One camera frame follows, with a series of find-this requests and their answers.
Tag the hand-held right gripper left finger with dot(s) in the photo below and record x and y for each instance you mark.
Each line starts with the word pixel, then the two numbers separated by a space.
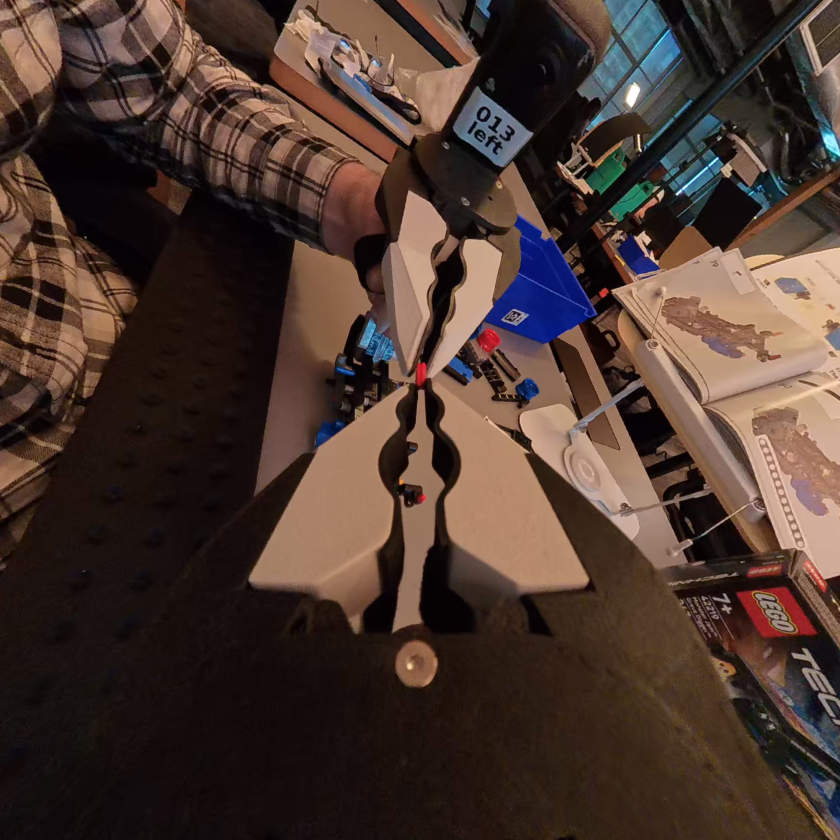
pixel 328 525

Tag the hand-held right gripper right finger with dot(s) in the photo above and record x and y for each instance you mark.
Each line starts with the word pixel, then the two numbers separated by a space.
pixel 518 525

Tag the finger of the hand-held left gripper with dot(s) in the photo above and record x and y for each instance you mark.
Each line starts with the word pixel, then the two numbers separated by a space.
pixel 407 289
pixel 476 282

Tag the red axle pin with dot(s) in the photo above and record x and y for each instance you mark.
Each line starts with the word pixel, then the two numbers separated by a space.
pixel 421 374

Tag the black toy vehicle chassis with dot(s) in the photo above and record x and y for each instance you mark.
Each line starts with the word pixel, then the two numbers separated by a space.
pixel 358 387

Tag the toy instruction booklet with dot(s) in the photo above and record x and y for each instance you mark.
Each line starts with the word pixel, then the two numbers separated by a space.
pixel 722 367

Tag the person's left forearm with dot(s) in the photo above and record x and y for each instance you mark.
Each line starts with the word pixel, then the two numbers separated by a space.
pixel 229 131

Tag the person's left hand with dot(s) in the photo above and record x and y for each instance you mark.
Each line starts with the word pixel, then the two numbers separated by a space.
pixel 348 210

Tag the red toy wheel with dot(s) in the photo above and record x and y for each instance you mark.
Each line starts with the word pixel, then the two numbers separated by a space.
pixel 489 340

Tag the blue plastic bin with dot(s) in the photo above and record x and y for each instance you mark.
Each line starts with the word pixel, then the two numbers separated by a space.
pixel 544 289

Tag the blue and black toy block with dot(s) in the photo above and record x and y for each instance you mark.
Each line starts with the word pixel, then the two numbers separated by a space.
pixel 461 369

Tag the cluster of black toy beams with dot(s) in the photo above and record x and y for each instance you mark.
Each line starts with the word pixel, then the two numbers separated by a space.
pixel 505 366

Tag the blue toy wheel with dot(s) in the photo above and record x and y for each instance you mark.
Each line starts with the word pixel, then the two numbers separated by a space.
pixel 527 388

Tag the white power strip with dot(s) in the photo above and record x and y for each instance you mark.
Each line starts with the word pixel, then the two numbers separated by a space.
pixel 367 98

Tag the flat metal support bar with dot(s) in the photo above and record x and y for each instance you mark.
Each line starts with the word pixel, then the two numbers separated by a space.
pixel 604 407

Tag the green storage bin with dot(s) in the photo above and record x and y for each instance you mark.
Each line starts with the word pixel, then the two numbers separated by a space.
pixel 633 197
pixel 607 169

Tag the wooden side table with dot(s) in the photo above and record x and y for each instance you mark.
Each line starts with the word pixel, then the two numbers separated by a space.
pixel 328 108

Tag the blue storage crate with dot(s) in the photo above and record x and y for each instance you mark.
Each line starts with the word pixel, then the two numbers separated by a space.
pixel 636 253

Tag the white book stand ledge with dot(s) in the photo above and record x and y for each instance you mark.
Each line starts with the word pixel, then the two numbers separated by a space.
pixel 682 420

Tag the black perforated board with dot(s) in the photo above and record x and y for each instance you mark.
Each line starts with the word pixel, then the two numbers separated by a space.
pixel 164 394

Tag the black pole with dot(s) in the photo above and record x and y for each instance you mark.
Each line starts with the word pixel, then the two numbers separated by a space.
pixel 689 118

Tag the black monitor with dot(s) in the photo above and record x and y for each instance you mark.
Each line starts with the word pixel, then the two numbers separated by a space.
pixel 725 210

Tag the black toy set box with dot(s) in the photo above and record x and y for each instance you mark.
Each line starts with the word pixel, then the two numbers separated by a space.
pixel 774 656

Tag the light wooden board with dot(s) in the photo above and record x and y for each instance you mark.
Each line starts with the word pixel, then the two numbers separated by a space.
pixel 764 261

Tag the white instruction poster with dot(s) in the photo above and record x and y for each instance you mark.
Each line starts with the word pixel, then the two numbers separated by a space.
pixel 814 308

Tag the person in plaid shirt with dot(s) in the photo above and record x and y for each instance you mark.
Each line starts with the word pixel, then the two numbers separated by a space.
pixel 39 295

